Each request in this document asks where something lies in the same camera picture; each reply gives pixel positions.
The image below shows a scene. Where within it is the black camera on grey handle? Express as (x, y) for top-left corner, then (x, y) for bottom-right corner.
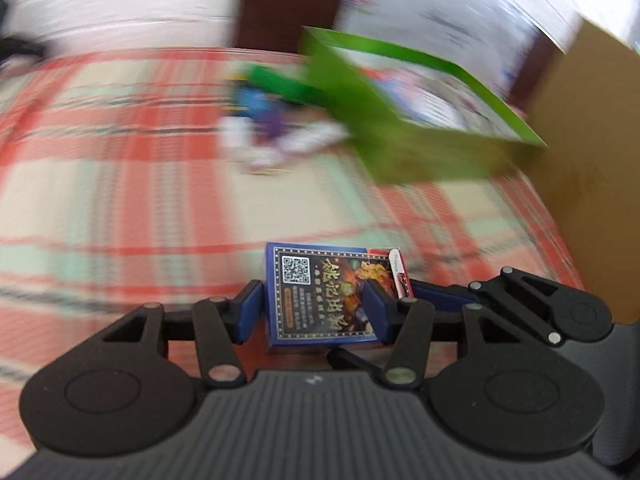
(0, 0), (48, 64)

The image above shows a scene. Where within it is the black marker blue cap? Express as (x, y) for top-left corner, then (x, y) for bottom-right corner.
(227, 79), (280, 122)

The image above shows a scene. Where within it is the purple keychain with tags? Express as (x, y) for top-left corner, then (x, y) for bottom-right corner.
(245, 105), (349, 174)

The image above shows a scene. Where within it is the brown cardboard box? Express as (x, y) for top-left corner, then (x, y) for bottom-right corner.
(526, 21), (639, 324)

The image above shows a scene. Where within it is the green cardboard box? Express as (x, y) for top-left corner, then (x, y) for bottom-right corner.
(303, 28), (547, 183)

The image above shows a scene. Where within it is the plaid bed sheet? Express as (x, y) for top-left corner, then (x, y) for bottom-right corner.
(1, 49), (580, 471)

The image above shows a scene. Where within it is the black marker white cap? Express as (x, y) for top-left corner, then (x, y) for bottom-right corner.
(218, 116), (255, 162)

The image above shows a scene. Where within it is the green eraser box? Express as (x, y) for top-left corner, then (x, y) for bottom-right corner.
(246, 65), (322, 105)

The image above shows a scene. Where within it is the blue playing card box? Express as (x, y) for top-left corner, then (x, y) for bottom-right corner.
(265, 243), (395, 350)

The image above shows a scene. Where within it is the red white small box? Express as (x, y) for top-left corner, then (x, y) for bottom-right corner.
(366, 247), (414, 298)

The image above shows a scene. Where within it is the dark brown headboard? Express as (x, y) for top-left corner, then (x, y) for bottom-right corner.
(234, 0), (561, 108)

